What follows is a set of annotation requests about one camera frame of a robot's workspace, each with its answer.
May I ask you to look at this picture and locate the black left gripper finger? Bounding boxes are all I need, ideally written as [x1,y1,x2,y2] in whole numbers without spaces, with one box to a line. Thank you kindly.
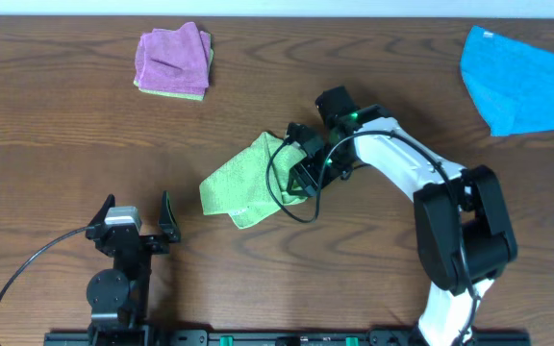
[88,194,115,228]
[158,190,181,242]

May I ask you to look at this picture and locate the green microfibre cloth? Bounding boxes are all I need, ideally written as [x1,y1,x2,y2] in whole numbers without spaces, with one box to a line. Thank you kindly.
[199,132,306,229]

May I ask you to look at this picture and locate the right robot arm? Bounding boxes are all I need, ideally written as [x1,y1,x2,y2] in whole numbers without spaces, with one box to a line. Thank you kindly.
[285,86,530,345]

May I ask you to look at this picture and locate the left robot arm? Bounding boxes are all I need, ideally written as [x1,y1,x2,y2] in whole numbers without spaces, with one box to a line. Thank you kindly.
[86,192,181,345]

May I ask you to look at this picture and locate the folded light green cloth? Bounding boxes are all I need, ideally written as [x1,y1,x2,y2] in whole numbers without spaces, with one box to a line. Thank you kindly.
[133,48,214,101]

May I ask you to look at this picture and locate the folded purple cloth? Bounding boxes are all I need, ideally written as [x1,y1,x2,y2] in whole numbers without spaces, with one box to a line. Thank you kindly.
[134,22,212,94]

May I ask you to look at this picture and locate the blue cloth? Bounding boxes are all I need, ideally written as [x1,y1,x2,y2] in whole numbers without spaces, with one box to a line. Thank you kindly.
[460,26,554,136]

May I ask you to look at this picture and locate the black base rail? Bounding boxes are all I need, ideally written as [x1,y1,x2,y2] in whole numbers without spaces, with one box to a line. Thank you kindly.
[43,328,532,346]

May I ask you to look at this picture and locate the left black cable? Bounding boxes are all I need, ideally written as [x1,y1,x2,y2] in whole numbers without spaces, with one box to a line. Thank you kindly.
[0,225,90,346]

